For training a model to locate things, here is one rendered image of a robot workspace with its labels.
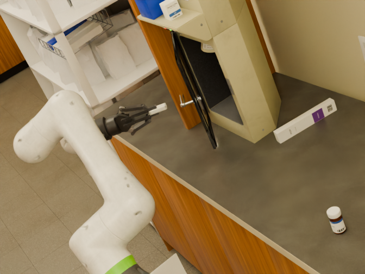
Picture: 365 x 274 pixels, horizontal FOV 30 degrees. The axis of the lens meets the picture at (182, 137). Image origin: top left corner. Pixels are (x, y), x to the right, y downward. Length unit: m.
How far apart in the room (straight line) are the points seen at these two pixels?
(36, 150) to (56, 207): 2.62
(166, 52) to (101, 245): 1.05
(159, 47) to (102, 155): 0.84
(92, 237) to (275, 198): 0.68
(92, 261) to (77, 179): 2.99
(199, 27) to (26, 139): 0.71
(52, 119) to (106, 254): 0.46
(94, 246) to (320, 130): 1.02
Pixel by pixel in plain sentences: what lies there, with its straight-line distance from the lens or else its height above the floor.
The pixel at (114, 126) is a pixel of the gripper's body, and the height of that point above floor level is 1.21.
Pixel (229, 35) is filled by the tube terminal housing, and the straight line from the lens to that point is 2.46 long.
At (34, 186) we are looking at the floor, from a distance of 5.18.
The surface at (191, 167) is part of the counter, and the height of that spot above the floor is 0.94.
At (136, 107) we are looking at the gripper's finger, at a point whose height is 1.24.
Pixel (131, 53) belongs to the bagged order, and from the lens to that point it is 3.75.
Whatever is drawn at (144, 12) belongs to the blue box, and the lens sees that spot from 2.55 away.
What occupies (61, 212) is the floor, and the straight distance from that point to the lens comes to 4.71.
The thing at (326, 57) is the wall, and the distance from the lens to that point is 2.77.
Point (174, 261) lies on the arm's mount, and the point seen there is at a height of 1.15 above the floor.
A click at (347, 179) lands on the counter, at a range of 2.31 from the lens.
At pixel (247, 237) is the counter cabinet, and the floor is 0.78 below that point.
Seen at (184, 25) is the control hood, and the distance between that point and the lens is 2.36.
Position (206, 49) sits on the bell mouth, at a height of 1.33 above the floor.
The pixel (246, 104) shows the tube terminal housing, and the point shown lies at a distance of 2.57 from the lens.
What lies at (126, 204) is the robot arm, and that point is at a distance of 1.93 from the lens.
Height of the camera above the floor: 2.33
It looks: 29 degrees down
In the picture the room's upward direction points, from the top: 25 degrees counter-clockwise
